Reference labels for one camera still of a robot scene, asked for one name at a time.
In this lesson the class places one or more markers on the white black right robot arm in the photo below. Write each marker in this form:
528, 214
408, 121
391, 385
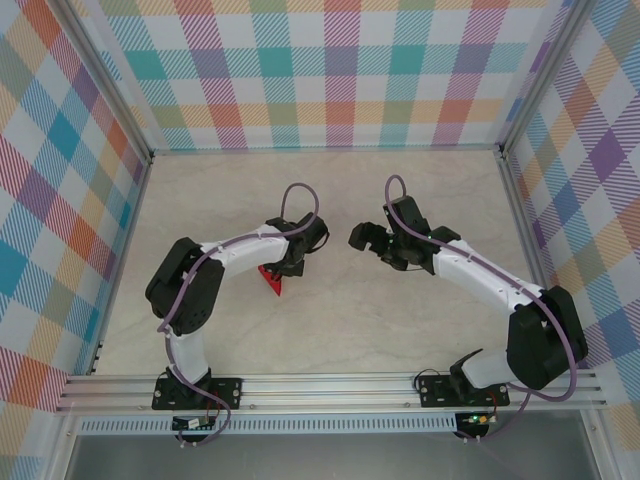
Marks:
480, 275

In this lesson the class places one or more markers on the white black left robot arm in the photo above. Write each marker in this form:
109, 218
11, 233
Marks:
245, 250

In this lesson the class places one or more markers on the grey metal sheet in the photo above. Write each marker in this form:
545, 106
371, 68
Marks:
325, 457

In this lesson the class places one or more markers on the circuit board with green light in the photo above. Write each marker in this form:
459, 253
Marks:
477, 419

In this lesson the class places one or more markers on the dark small circuit board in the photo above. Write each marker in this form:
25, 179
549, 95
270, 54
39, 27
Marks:
192, 424

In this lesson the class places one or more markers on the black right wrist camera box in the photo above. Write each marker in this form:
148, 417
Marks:
406, 215

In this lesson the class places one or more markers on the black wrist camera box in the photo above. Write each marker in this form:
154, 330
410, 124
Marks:
406, 215
314, 231

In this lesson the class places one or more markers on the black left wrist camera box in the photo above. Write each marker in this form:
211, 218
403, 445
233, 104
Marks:
314, 231

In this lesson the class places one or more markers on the long aluminium table edge rail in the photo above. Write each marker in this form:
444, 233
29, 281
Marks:
325, 148

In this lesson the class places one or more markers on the aluminium table side rail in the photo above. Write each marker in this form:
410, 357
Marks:
525, 225
121, 265

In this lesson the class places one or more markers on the wide aluminium mounting rail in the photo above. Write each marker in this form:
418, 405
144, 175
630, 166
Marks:
325, 390

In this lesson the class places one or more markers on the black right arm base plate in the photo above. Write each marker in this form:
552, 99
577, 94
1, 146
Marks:
430, 390

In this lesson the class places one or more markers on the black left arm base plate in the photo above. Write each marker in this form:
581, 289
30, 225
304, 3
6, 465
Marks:
227, 392

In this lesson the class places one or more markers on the aluminium frame post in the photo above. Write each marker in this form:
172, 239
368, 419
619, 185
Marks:
102, 75
542, 75

